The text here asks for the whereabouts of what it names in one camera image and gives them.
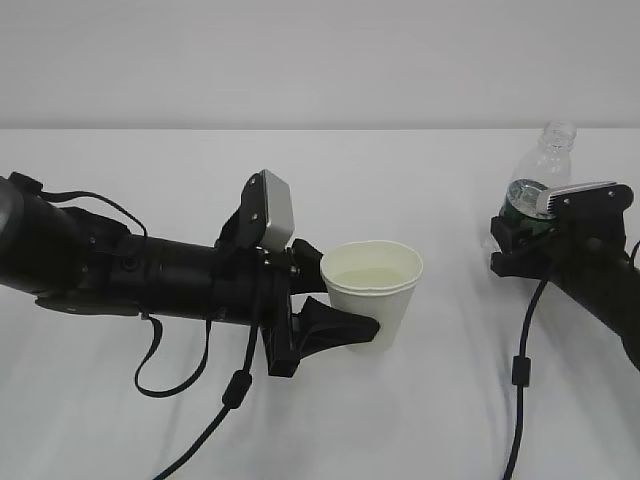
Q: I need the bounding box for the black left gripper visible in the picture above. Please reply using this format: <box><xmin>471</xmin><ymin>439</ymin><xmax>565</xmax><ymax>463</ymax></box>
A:
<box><xmin>212</xmin><ymin>239</ymin><xmax>380</xmax><ymax>378</ymax></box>

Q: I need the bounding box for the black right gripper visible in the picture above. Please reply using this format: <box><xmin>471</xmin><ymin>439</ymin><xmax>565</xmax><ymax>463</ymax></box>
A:
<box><xmin>490</xmin><ymin>216</ymin><xmax>630</xmax><ymax>295</ymax></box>

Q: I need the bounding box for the white paper cup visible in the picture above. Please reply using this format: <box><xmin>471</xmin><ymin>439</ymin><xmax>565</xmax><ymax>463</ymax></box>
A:
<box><xmin>320</xmin><ymin>240</ymin><xmax>423</xmax><ymax>355</ymax></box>

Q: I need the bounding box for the clear water bottle green label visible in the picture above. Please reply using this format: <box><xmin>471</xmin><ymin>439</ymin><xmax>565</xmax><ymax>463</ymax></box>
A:
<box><xmin>498</xmin><ymin>120</ymin><xmax>577</xmax><ymax>235</ymax></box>

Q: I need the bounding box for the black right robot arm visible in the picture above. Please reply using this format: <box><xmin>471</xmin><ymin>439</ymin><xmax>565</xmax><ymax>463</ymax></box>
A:
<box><xmin>490</xmin><ymin>215</ymin><xmax>639</xmax><ymax>367</ymax></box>

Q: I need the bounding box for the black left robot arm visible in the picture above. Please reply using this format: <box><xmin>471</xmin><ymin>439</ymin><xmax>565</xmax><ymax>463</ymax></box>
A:
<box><xmin>1</xmin><ymin>170</ymin><xmax>380</xmax><ymax>377</ymax></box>

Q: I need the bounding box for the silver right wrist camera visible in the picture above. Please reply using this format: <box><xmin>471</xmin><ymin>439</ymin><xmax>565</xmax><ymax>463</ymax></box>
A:
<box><xmin>534</xmin><ymin>181</ymin><xmax>634</xmax><ymax>237</ymax></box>

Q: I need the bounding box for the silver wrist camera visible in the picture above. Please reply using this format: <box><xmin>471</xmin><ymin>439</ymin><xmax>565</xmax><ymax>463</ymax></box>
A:
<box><xmin>534</xmin><ymin>181</ymin><xmax>634</xmax><ymax>237</ymax></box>
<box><xmin>217</xmin><ymin>168</ymin><xmax>295</xmax><ymax>250</ymax></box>

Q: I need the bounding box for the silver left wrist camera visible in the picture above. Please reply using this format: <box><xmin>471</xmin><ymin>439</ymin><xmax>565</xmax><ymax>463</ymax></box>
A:
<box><xmin>217</xmin><ymin>168</ymin><xmax>295</xmax><ymax>250</ymax></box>

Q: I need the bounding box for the black right camera cable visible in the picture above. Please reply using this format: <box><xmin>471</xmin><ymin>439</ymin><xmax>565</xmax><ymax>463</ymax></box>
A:
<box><xmin>502</xmin><ymin>254</ymin><xmax>571</xmax><ymax>480</ymax></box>

